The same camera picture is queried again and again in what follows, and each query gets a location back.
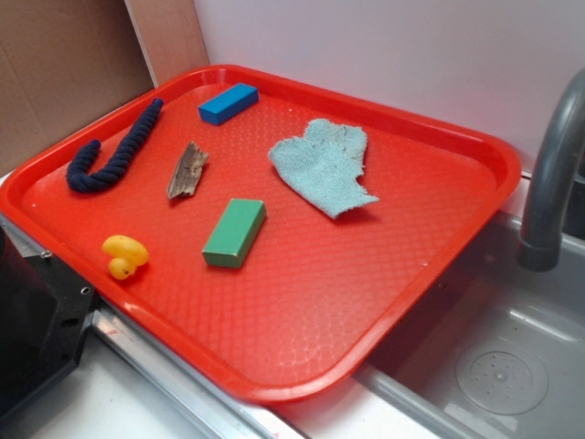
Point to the light blue cloth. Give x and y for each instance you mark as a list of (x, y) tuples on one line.
[(323, 166)]

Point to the green wooden block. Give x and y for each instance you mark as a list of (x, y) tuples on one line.
[(230, 242)]

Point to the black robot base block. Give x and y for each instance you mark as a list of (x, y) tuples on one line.
[(45, 312)]

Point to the red plastic tray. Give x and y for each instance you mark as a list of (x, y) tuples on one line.
[(314, 295)]

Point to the brown wood bark piece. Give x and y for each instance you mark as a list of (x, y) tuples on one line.
[(187, 173)]

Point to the blue wooden block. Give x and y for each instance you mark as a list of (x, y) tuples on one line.
[(228, 104)]

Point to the yellow rubber duck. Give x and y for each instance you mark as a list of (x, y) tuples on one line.
[(127, 255)]

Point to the light wooden board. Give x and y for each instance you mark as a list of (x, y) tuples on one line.
[(170, 37)]

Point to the grey plastic sink basin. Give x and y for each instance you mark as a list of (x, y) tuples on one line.
[(491, 350)]

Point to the grey faucet spout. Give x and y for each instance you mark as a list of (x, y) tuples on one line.
[(555, 198)]

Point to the brown cardboard panel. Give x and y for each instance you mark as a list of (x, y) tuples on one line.
[(64, 64)]

